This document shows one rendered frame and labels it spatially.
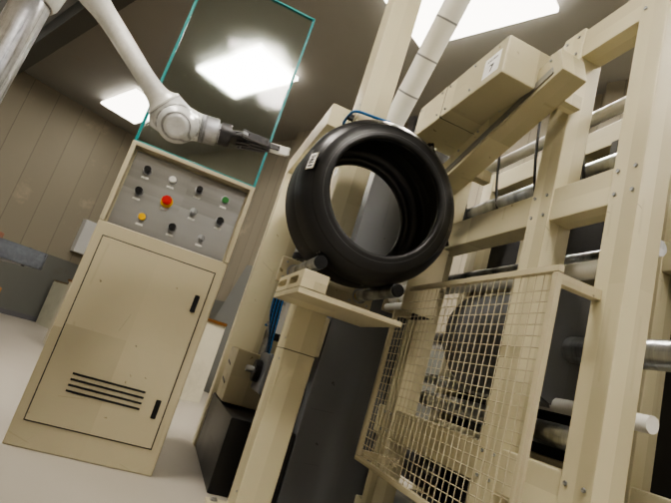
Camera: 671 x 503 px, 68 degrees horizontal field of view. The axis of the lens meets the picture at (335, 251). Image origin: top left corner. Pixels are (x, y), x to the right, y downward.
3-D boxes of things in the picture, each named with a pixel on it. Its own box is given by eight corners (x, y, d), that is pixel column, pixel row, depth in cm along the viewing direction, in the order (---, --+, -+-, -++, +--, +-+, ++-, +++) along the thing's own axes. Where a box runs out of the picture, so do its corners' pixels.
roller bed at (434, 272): (380, 309, 214) (397, 246, 221) (409, 319, 218) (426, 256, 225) (400, 308, 196) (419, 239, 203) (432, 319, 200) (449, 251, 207)
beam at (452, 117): (410, 138, 215) (419, 108, 219) (459, 161, 222) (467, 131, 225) (499, 70, 158) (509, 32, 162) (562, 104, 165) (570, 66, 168)
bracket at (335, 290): (274, 279, 188) (282, 255, 191) (366, 312, 199) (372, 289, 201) (276, 279, 185) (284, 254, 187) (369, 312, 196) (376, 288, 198)
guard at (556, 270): (353, 458, 191) (399, 287, 208) (357, 459, 192) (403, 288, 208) (502, 564, 107) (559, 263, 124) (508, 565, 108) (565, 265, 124)
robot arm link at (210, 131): (203, 120, 164) (221, 125, 166) (197, 146, 162) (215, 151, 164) (205, 109, 156) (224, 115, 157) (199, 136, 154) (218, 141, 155)
